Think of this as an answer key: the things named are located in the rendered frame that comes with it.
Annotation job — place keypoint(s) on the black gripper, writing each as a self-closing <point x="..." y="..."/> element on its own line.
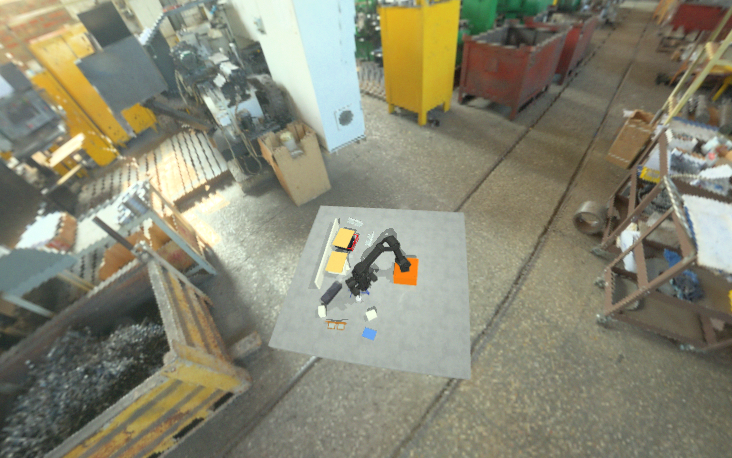
<point x="365" y="285"/>

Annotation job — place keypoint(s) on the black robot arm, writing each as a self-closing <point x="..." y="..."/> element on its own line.
<point x="361" y="269"/>

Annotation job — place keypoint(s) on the blue flat plate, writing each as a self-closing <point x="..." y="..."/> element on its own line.
<point x="370" y="334"/>

